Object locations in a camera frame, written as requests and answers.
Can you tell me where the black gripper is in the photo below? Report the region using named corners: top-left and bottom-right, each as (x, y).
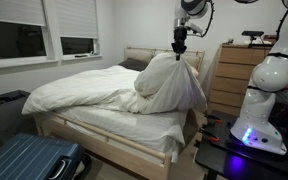
top-left (171, 27), bottom-right (189, 62)

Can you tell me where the light wooden bed frame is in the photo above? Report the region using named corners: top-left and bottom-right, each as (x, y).
top-left (32, 45), bottom-right (207, 180)

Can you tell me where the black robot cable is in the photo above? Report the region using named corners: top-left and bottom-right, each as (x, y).
top-left (274, 7), bottom-right (288, 38)

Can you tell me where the white bed sheet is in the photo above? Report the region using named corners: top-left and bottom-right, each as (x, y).
top-left (55, 106), bottom-right (189, 164)

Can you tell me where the narrow white roller blind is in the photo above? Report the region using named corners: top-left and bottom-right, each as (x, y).
top-left (55, 0), bottom-right (99, 39)

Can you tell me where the wooden dresser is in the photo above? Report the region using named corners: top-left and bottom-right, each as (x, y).
top-left (206, 43), bottom-right (275, 117)

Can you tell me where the wide white roller blind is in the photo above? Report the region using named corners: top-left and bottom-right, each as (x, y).
top-left (0, 0), bottom-right (48, 27)

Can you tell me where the orange black clamp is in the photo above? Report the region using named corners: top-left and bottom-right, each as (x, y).
top-left (204, 114), bottom-right (223, 125)
top-left (198, 127), bottom-right (220, 143)

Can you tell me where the dark ottoman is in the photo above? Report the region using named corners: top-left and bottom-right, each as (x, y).
top-left (0, 89), bottom-right (38, 148)

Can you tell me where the blue hard suitcase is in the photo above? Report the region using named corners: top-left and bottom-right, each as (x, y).
top-left (0, 133), bottom-right (92, 180)

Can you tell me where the black camera on stand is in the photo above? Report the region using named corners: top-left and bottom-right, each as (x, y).
top-left (241, 30), bottom-right (266, 46)

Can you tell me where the dark grey pillow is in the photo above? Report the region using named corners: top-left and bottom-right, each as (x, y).
top-left (118, 58), bottom-right (150, 73)

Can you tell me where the narrow window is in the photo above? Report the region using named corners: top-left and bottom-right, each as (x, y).
top-left (54, 0), bottom-right (102, 62)

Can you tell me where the wide window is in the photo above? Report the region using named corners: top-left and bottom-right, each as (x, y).
top-left (0, 0), bottom-right (58, 70)

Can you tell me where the white patterned duvet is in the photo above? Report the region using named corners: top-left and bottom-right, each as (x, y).
top-left (21, 52), bottom-right (208, 116)

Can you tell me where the small brown box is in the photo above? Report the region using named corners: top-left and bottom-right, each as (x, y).
top-left (263, 34), bottom-right (279, 45)

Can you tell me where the black robot table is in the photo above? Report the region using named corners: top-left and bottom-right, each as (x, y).
top-left (194, 111), bottom-right (288, 180)

